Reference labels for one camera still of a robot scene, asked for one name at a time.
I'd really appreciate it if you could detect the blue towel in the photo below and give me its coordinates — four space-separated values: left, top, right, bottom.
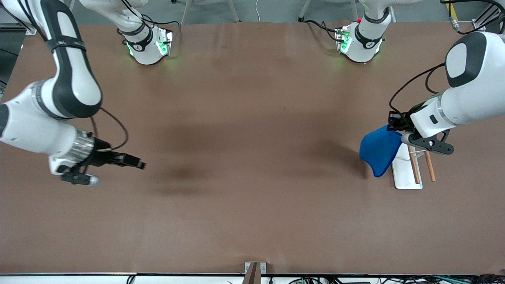
359 125 404 178

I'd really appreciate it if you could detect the wooden rack rod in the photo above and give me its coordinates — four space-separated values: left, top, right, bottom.
424 151 436 183
408 146 421 185

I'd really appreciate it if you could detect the white left base connector box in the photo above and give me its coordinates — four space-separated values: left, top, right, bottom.
335 26 352 54

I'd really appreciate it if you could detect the white base connector box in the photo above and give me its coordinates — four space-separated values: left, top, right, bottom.
335 26 352 54
157 28 174 56

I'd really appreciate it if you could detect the brown paper table cover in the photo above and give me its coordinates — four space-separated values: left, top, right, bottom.
0 21 505 275

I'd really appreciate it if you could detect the white right base connector box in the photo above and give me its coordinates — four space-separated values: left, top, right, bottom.
157 28 174 56

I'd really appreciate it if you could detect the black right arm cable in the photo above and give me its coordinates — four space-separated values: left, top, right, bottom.
90 107 129 153

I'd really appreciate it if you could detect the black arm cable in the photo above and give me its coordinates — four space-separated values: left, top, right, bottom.
389 0 505 120
90 107 129 153

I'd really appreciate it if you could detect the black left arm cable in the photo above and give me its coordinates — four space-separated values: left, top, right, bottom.
389 0 505 120

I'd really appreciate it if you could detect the black left base cable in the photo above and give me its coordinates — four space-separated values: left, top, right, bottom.
306 20 340 42

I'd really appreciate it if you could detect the black base cable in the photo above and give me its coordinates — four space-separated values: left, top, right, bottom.
149 19 181 38
306 20 340 42

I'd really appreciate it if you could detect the black right base cable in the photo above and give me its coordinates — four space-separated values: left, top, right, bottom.
149 19 181 38

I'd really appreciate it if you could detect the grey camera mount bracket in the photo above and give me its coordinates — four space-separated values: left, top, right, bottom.
241 262 267 284

